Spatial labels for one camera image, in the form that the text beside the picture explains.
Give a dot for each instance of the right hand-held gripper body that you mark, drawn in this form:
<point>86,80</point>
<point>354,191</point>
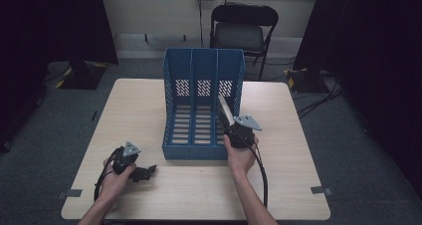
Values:
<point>244,135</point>

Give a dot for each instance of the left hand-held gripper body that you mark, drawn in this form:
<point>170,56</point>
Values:
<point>123,160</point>

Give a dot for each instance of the green leaf picture book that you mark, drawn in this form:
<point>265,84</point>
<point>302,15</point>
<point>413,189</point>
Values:
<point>226,109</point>

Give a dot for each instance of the blue file rack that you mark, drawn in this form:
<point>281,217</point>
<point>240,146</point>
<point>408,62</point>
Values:
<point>199,118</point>

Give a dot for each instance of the person's right hand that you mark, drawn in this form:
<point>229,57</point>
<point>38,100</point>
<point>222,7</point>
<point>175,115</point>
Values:
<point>240,160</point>

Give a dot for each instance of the person's left hand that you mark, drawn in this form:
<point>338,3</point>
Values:
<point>114,185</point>

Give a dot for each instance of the grey tape strip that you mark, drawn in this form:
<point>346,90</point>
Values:
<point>71,193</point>
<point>321,190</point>

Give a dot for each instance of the black stand base striped tape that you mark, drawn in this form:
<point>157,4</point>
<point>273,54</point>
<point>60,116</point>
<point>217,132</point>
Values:
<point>303,80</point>
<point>83,77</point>

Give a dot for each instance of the black folding chair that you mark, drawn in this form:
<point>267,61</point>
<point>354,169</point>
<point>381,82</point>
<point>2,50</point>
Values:
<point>244,32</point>

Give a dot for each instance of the black curtain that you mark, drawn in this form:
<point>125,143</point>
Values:
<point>375,69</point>
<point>49,36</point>

